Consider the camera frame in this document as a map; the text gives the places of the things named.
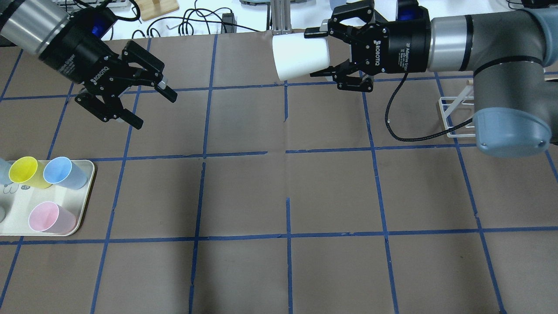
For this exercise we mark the blue plastic cup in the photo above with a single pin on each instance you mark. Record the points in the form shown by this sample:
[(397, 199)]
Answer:
[(65, 173)]

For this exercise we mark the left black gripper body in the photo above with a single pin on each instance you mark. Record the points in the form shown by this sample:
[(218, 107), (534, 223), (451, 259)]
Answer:
[(75, 56)]

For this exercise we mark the yellow plastic cup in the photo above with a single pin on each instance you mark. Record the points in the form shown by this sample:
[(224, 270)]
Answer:
[(29, 171)]

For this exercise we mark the light blue cup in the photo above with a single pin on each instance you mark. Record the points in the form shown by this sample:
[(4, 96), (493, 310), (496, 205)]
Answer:
[(5, 167)]

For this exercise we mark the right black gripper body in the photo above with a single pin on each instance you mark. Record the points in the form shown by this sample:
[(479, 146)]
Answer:
[(403, 46)]

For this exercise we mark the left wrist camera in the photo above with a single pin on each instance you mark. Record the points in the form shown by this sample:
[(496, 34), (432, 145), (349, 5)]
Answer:
[(99, 20)]

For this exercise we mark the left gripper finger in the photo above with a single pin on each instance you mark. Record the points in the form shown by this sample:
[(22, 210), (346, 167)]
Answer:
[(144, 69), (108, 108)]

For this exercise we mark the pale green white cup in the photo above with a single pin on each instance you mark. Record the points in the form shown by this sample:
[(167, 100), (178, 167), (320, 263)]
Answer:
[(295, 56)]

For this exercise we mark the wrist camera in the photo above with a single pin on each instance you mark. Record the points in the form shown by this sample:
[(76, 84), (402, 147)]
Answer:
[(411, 10), (99, 20)]

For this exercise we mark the wooden stand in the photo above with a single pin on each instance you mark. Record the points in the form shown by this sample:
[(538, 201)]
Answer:
[(151, 9)]

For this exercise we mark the cream plastic tray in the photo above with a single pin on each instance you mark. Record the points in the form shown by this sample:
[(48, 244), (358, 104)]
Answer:
[(18, 201)]

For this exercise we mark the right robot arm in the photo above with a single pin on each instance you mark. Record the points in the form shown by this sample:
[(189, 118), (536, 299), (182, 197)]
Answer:
[(507, 52)]

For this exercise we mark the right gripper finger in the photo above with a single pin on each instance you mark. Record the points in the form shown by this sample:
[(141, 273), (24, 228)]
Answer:
[(335, 27), (341, 75)]

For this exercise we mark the pink plastic cup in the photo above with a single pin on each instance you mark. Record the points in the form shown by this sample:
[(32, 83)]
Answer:
[(49, 217)]

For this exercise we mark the aluminium frame post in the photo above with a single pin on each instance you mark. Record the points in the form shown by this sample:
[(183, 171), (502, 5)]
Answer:
[(281, 17)]

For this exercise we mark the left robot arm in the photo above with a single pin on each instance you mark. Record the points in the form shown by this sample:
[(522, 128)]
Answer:
[(30, 23)]

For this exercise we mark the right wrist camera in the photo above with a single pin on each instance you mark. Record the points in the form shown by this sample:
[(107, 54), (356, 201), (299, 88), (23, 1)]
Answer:
[(411, 10)]

